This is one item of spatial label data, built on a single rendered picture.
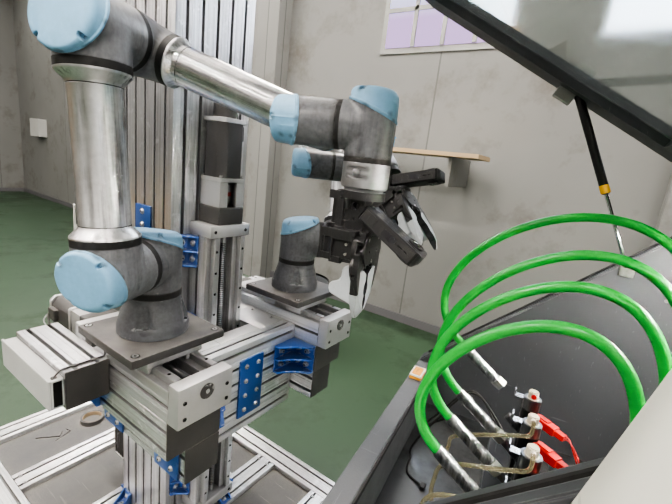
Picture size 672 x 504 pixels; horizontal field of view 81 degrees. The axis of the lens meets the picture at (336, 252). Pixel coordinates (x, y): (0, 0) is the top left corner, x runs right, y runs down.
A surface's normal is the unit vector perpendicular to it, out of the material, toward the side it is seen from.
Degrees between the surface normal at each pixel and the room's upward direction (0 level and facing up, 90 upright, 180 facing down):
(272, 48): 90
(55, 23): 82
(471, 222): 90
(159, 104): 90
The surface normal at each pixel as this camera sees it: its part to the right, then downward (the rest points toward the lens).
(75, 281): -0.17, 0.33
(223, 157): 0.18, 0.24
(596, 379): -0.45, 0.15
